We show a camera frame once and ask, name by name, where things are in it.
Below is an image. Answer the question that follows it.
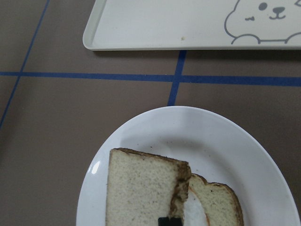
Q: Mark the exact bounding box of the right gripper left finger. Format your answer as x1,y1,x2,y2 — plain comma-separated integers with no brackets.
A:
158,217,170,226

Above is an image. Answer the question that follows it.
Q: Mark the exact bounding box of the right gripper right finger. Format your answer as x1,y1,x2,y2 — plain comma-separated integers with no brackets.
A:
169,217,183,226

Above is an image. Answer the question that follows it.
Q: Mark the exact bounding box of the bread slice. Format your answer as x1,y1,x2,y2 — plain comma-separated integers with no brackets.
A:
105,148,192,226
189,174,244,226

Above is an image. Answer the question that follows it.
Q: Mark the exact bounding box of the white round plate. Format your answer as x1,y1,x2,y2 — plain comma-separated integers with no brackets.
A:
76,106,301,226

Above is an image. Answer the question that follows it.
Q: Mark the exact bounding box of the bread slice under egg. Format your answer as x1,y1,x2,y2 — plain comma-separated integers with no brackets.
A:
189,174,244,226

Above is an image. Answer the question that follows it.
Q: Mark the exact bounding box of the fried egg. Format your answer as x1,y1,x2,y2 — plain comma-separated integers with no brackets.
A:
183,187,208,226

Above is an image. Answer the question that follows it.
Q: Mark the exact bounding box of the cream bear serving tray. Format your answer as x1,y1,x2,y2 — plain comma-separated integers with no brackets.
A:
83,0,301,51

